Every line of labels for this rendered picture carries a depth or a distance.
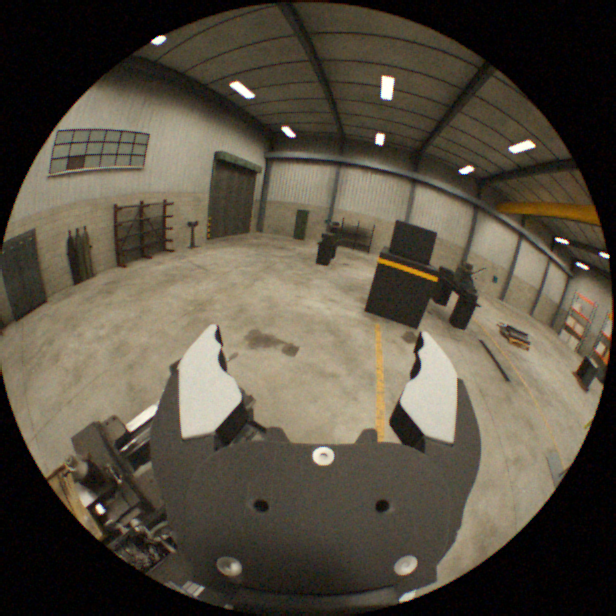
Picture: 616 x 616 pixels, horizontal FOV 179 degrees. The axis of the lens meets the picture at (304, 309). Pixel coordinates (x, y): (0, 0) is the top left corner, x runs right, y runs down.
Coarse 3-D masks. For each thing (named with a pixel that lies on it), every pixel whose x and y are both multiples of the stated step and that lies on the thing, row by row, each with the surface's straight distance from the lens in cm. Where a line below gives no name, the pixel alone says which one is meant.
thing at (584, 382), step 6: (582, 360) 1204; (588, 360) 1180; (582, 366) 1185; (588, 366) 1190; (594, 366) 1167; (576, 372) 1198; (582, 372) 1186; (588, 372) 1167; (594, 372) 1163; (576, 378) 1176; (582, 378) 1192; (588, 378) 1163; (582, 384) 1157; (588, 384) 1173; (588, 390) 1220
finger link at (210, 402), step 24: (216, 336) 12; (192, 360) 10; (216, 360) 10; (192, 384) 9; (216, 384) 9; (192, 408) 8; (216, 408) 8; (240, 408) 8; (192, 432) 8; (216, 432) 8
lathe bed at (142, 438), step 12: (252, 396) 99; (156, 408) 103; (252, 408) 101; (132, 420) 104; (144, 420) 101; (132, 432) 102; (144, 432) 98; (120, 444) 105; (132, 444) 100; (144, 444) 100; (132, 456) 102; (144, 456) 111; (132, 468) 98; (144, 468) 92; (96, 516) 103; (108, 516) 102; (108, 528) 101; (108, 540) 110; (120, 540) 115
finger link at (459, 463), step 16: (464, 384) 11; (464, 400) 10; (464, 416) 9; (464, 432) 9; (416, 448) 8; (432, 448) 8; (448, 448) 8; (464, 448) 8; (480, 448) 9; (448, 464) 8; (464, 464) 8; (448, 480) 8; (464, 480) 8; (464, 496) 8
